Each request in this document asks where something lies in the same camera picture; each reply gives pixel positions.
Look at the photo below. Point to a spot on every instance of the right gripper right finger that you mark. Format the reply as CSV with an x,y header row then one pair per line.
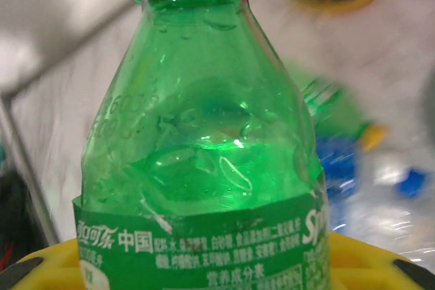
x,y
374,269

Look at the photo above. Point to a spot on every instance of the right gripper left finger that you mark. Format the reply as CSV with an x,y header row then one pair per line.
x,y
51,269

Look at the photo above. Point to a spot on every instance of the crushed clear blue label bottle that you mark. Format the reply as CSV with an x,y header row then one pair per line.
x,y
374,229

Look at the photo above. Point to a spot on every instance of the green plastic Sprite bottle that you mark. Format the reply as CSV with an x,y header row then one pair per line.
x,y
204,100
333,117

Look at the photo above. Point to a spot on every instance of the blue-capped blue label bottle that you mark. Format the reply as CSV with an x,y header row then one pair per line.
x,y
409,183

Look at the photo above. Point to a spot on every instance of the white-capped blue label bottle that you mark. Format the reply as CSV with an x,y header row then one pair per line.
x,y
340,164

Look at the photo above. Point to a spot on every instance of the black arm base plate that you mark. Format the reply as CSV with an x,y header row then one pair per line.
x,y
17,215

